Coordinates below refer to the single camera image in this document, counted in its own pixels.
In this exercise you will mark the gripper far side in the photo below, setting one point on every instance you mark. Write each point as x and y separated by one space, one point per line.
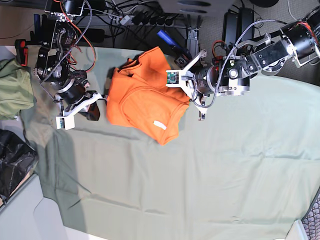
199 81

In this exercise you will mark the gripper near corner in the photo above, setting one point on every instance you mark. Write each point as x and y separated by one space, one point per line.
79 99

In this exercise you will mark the orange T-shirt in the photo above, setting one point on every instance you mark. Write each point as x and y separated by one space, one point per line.
139 98

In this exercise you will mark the robot arm near clamp corner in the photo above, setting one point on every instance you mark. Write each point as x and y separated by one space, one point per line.
64 26

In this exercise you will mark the blue clamp at table middle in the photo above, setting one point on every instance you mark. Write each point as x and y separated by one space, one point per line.
182 54

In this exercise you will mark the aluminium table leg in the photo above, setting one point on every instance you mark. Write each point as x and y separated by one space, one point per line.
188 26

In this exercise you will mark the black power adapter left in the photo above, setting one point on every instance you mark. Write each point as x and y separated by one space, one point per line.
230 33

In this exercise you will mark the black power adapter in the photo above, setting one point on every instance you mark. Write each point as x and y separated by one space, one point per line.
245 18
230 33

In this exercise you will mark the black power brick left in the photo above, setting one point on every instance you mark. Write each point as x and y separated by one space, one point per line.
95 35

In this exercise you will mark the olive green garment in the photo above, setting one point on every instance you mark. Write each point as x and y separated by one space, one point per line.
16 92

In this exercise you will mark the black power adapter right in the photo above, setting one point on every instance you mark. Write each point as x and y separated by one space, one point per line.
245 18

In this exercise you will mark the black power strip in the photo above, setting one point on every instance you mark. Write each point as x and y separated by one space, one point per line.
145 19

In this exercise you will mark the black plastic bag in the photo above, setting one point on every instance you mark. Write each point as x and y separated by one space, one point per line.
17 158

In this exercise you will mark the green table cloth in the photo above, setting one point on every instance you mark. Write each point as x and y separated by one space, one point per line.
246 172

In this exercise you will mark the white wrist camera near corner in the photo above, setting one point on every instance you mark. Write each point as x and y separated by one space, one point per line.
65 122

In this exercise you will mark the white wrist camera far side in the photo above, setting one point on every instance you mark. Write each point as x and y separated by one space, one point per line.
173 78

